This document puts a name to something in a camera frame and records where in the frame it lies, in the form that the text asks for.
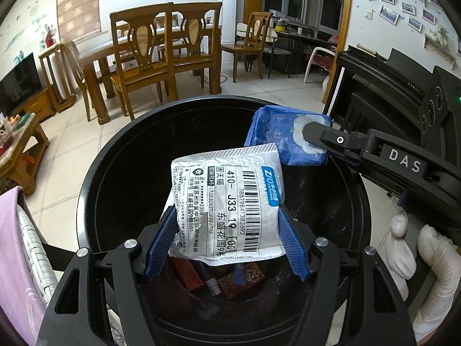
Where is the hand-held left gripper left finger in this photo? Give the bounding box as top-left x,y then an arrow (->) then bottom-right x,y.
34,204 -> 181,346

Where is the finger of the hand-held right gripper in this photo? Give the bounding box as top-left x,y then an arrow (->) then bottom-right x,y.
326,151 -> 361,169
302,120 -> 461,231

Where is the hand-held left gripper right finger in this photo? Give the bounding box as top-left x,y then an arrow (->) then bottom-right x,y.
277,205 -> 426,346

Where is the red drink carton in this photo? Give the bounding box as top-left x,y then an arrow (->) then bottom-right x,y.
169,257 -> 202,292

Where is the white courier package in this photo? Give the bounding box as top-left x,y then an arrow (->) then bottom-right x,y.
169,143 -> 286,267

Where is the blue tissue pack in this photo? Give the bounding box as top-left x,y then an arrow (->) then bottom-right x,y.
244,105 -> 334,166

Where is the black round trash bin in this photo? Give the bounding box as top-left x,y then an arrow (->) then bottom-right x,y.
76,95 -> 371,346

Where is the person's right hand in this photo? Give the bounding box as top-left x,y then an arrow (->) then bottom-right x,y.
391,209 -> 460,346

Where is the brown snack wrapper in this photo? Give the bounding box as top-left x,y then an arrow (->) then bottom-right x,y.
218,262 -> 266,299

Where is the black upright piano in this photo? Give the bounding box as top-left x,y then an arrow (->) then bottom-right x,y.
322,45 -> 438,141

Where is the white teddy bear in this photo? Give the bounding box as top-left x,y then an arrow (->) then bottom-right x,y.
430,23 -> 449,47

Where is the red patterned cushion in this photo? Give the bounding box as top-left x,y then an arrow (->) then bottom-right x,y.
313,56 -> 337,72

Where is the stack of papers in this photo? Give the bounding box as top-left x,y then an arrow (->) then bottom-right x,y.
355,43 -> 388,60

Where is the white plastic chair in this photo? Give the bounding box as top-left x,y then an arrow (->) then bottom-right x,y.
303,46 -> 337,83

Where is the dark desk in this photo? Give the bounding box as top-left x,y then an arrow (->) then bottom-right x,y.
264,29 -> 339,76

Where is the white wicker chair, pink cloth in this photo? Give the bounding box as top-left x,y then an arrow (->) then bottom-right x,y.
0,185 -> 47,332

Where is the wooden dining chair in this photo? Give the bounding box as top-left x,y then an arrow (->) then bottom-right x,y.
169,2 -> 223,96
38,43 -> 78,113
65,41 -> 95,121
110,5 -> 181,121
220,12 -> 273,83

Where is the wooden coffee table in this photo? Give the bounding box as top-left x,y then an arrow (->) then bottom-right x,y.
0,115 -> 51,195

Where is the wooden television stand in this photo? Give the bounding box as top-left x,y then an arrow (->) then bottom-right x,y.
7,88 -> 54,123

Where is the cluster of small bottles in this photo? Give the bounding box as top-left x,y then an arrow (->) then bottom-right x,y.
0,113 -> 37,152

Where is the white standing air conditioner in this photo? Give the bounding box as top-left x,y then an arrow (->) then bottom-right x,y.
217,0 -> 240,46

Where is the wooden dining table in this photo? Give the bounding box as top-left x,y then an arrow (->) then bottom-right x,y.
81,25 -> 222,125

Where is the black television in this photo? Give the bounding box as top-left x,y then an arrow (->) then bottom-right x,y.
0,52 -> 39,116

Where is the patterned window blind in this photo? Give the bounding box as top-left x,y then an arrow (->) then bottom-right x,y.
56,0 -> 99,42

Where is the group of wall photo frames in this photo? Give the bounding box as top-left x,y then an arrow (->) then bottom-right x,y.
363,0 -> 438,33

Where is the yellow wooden door frame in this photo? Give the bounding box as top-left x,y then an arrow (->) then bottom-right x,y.
245,0 -> 354,105

